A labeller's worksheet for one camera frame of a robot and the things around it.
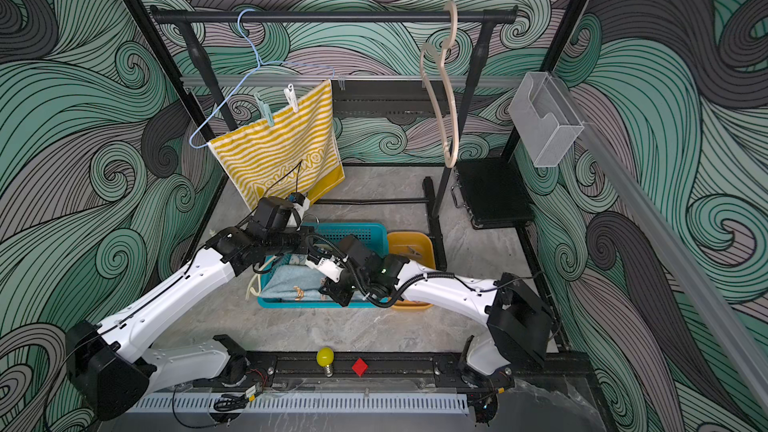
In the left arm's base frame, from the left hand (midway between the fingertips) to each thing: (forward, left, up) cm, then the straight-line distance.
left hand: (319, 234), depth 76 cm
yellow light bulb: (-26, -3, -17) cm, 31 cm away
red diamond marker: (-27, -11, -18) cm, 34 cm away
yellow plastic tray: (+7, -28, -19) cm, 35 cm away
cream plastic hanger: (-10, +15, -7) cm, 20 cm away
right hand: (-12, -1, -7) cm, 14 cm away
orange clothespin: (-13, +4, -8) cm, 16 cm away
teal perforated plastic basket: (+8, -15, -11) cm, 20 cm away
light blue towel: (-9, +11, -12) cm, 18 cm away
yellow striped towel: (+18, +6, +11) cm, 23 cm away
